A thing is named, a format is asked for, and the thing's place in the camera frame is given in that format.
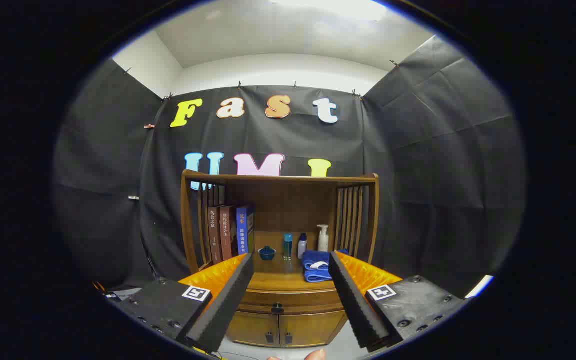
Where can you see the slim brown book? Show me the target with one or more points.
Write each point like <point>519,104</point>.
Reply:
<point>214,235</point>

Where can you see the blue lidded teacup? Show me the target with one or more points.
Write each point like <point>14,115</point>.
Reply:
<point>267,254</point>

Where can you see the wooden cabinet door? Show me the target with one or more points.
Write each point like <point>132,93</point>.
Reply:
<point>250,327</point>
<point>313,327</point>

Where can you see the blue folded towel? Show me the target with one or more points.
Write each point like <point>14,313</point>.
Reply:
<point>315,274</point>

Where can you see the wooden drawer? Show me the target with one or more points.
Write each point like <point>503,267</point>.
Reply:
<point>308,300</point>

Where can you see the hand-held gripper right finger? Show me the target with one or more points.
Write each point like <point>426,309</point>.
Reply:
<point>355,305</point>

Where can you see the white bottle dark cap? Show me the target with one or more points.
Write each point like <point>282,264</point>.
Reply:
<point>302,246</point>

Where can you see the wooden countertop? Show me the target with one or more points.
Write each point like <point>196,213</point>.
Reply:
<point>278,280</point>

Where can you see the teal clear bottle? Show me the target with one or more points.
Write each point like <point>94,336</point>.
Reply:
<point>287,246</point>

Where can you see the white pump bottle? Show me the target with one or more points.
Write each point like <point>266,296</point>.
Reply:
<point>323,240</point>

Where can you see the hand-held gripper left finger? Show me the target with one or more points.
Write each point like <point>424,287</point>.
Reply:
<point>223,305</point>

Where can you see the thick brown book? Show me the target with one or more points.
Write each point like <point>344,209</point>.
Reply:
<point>229,232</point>

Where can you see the blue book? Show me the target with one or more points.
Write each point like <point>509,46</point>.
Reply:
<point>244,227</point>

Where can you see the wooden cabinet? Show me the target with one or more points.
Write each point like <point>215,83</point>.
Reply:
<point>288,200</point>

